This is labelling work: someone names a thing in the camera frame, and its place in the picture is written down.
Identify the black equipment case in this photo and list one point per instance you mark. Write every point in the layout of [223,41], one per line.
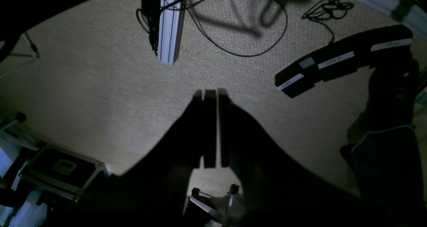
[63,172]

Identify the person leg in jeans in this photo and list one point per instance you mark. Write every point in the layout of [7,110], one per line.
[386,161]

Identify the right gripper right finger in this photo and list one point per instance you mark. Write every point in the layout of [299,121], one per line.
[279,191]

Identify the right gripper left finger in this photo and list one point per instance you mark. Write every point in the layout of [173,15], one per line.
[153,191]

